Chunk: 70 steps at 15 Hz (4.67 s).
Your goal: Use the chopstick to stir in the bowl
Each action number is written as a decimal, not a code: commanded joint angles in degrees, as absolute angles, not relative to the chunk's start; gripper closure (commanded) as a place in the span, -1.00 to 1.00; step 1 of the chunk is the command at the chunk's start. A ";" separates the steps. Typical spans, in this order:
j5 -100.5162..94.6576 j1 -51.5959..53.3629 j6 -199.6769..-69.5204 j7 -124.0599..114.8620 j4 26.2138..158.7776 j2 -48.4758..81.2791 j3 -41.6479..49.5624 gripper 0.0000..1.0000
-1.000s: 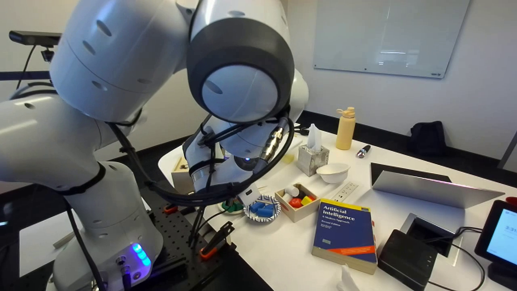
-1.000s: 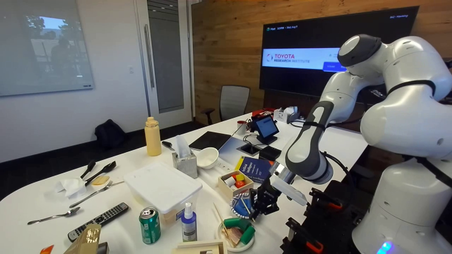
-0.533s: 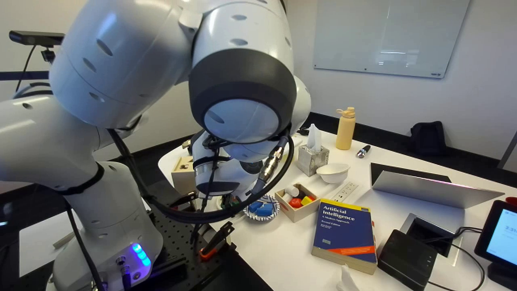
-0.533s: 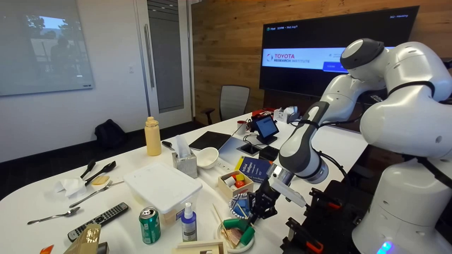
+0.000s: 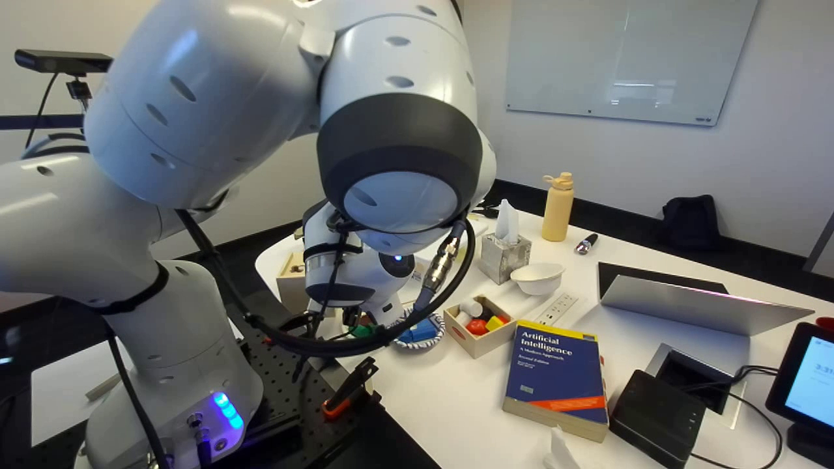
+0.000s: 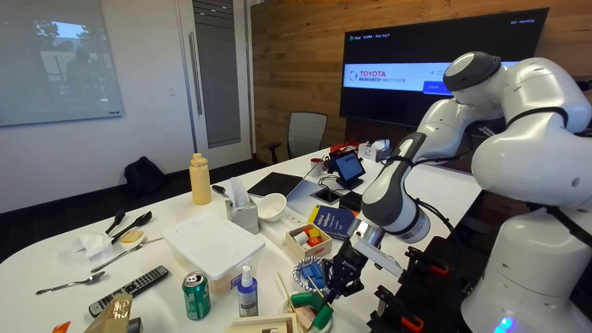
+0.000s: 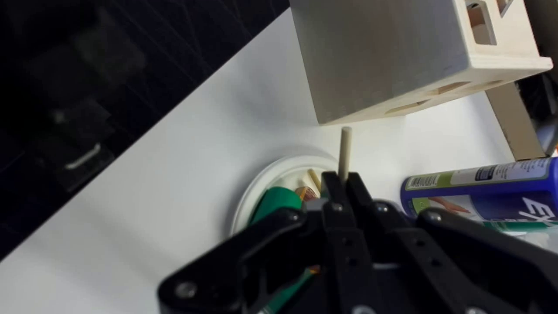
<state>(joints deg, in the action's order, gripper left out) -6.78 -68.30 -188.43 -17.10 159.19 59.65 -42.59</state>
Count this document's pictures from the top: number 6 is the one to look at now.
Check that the black plastic ladle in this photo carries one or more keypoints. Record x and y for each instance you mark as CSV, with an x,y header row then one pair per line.
x,y
134,225

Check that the white power strip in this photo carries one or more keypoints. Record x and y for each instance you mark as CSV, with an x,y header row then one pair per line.
x,y
293,216

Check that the blue patterned bowl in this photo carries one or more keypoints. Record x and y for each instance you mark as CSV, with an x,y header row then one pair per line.
x,y
309,274

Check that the black and orange clamp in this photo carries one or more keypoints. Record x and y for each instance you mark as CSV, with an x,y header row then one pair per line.
x,y
402,314
428,264

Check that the small black box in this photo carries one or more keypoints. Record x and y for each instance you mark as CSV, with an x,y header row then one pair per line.
x,y
350,201

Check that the silver spoon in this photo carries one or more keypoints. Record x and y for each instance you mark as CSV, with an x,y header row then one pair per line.
x,y
69,283

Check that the grey tissue box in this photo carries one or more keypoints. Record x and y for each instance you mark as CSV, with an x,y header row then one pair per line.
x,y
243,215

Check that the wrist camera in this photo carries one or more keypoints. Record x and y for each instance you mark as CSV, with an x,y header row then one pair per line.
x,y
377,255

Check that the wooden frame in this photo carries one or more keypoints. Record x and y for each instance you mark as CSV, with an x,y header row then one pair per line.
x,y
261,323

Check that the black backpack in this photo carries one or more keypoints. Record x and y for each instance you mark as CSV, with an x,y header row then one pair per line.
x,y
144,175

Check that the wooden box of toy blocks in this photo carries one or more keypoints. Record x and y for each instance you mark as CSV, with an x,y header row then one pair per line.
x,y
309,241

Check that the tablet on stand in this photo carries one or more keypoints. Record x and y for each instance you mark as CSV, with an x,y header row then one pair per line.
x,y
349,167

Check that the white tissue box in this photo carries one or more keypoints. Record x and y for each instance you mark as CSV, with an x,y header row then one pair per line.
x,y
370,151

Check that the glass whiteboard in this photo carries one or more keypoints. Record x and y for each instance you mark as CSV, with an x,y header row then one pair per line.
x,y
55,60

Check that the wall monitor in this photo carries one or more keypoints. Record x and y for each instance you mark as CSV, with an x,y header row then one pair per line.
x,y
397,106

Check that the blue book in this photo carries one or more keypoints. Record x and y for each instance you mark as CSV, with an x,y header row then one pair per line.
x,y
333,221

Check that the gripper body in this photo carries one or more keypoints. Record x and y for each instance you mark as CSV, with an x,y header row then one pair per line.
x,y
352,260

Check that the white bowl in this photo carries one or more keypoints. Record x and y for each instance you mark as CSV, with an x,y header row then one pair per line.
x,y
271,206

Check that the small blue spray bottle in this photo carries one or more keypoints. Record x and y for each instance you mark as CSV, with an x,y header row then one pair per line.
x,y
247,296

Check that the office chair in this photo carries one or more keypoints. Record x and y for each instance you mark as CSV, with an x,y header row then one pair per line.
x,y
306,134

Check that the orange item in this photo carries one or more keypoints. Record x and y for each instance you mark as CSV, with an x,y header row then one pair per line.
x,y
61,328

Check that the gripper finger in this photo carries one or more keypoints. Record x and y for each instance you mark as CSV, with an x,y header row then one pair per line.
x,y
329,277
351,286

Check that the red and white mug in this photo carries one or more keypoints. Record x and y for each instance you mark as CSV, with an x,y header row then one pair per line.
x,y
317,167

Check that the yellow water bottle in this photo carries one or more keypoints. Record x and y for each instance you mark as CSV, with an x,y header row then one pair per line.
x,y
200,182

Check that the white crumpled napkin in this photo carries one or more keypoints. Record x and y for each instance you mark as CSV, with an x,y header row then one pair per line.
x,y
94,245

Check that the wall switch plate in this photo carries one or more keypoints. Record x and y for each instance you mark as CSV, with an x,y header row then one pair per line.
x,y
172,90

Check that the black closed laptop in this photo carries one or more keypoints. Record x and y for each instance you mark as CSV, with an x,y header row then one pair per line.
x,y
275,184

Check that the green soda can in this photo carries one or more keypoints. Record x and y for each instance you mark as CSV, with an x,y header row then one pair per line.
x,y
196,298

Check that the black remote control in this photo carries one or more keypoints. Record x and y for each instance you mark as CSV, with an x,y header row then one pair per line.
x,y
129,290

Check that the silver fork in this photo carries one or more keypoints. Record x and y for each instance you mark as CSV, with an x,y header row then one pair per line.
x,y
121,255

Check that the black plastic utensil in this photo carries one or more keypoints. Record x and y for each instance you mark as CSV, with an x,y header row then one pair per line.
x,y
115,221

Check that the gold foil packet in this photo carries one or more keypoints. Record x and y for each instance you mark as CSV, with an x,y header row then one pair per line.
x,y
110,314

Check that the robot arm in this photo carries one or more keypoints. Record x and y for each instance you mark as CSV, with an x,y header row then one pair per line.
x,y
532,162

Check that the door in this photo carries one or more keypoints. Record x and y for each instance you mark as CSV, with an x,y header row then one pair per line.
x,y
215,83

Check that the wooden chopstick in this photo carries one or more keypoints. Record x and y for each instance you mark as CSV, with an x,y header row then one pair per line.
x,y
316,286
285,290

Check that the clear bowl with green toys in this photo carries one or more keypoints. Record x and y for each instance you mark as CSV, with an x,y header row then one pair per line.
x,y
309,313

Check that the white plastic lidded container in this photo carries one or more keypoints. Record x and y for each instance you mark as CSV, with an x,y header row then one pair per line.
x,y
212,245

